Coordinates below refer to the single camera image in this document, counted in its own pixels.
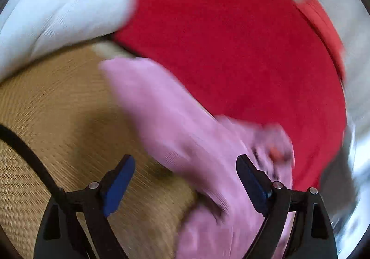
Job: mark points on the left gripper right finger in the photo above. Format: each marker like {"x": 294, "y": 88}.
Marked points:
{"x": 311, "y": 235}

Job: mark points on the red blanket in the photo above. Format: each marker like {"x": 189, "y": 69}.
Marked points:
{"x": 253, "y": 60}

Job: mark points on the pink corduroy garment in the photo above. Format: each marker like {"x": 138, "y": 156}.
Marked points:
{"x": 182, "y": 136}

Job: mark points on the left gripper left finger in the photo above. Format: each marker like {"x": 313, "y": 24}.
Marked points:
{"x": 84, "y": 232}

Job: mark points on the white quilted pillow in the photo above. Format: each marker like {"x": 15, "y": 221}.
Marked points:
{"x": 31, "y": 29}

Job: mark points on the woven rattan bed mat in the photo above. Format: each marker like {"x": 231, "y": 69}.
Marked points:
{"x": 62, "y": 108}

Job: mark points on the small red pillow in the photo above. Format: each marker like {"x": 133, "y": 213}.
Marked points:
{"x": 319, "y": 20}

